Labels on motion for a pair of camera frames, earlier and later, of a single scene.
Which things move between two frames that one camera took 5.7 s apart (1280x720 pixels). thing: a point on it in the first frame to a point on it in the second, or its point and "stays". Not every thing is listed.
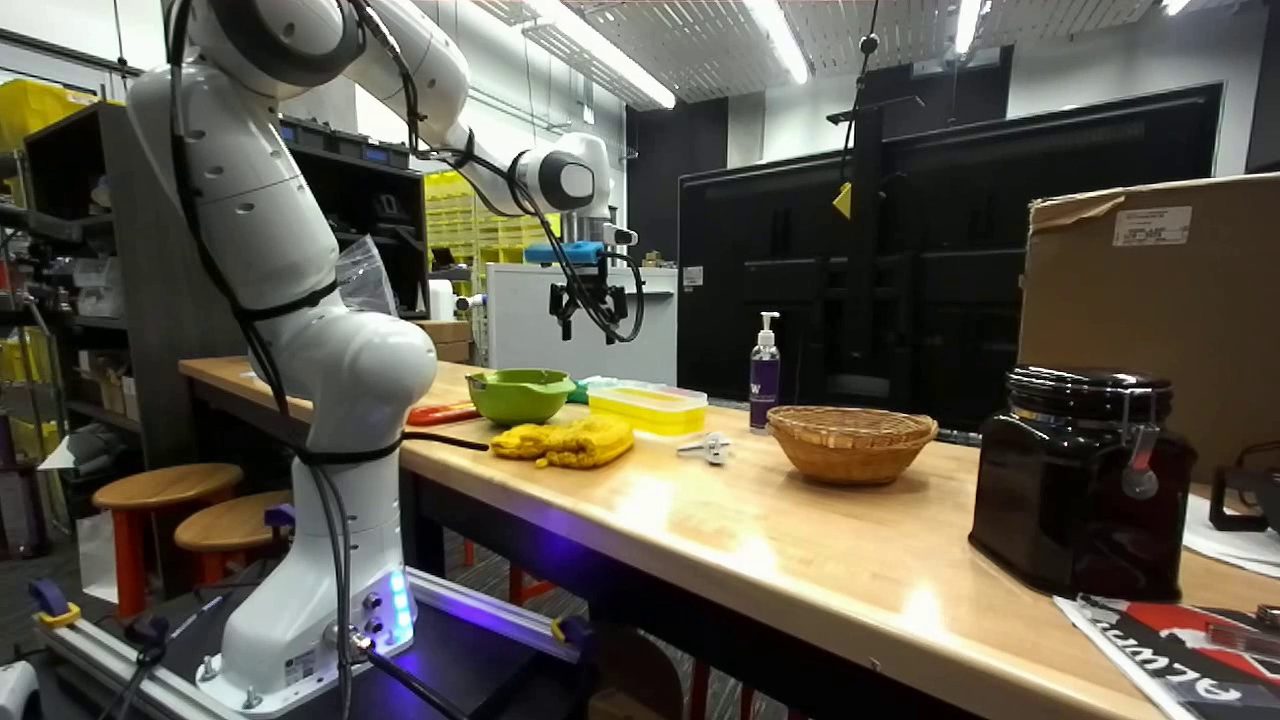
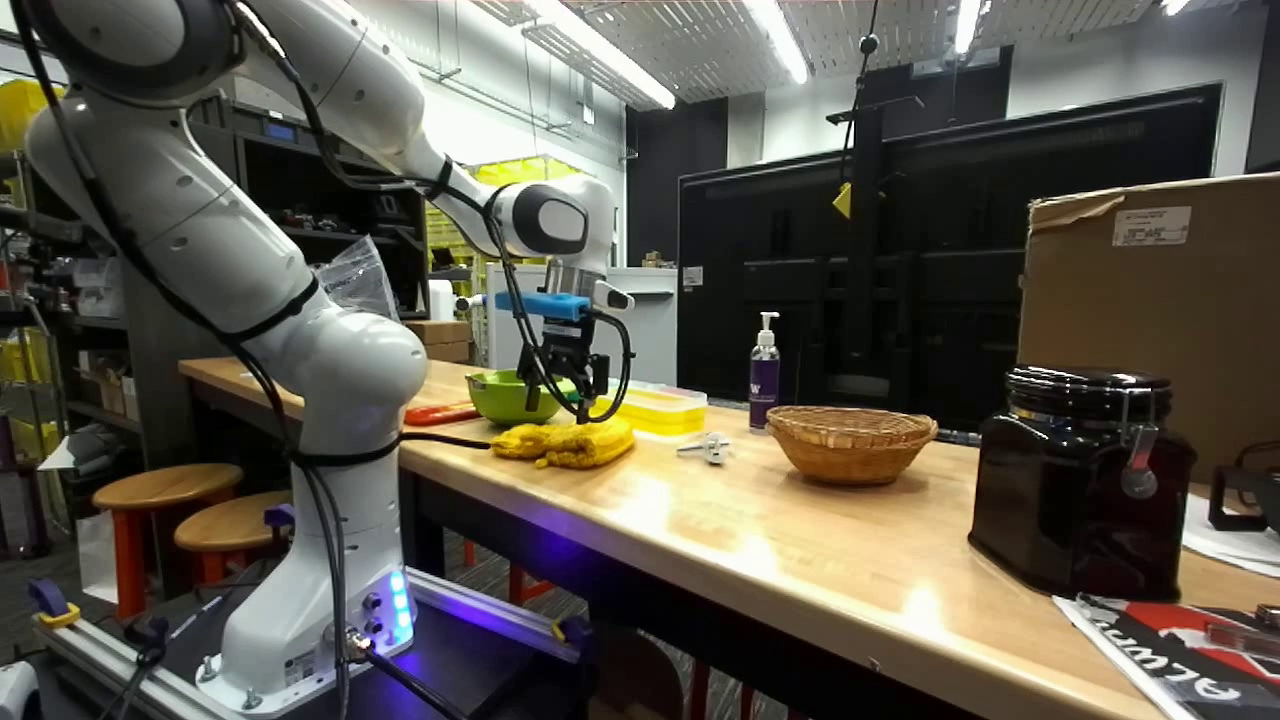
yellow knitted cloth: x=567 y=442 stays
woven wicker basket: x=854 y=445 stays
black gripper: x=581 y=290 to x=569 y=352
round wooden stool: x=145 y=504 stays
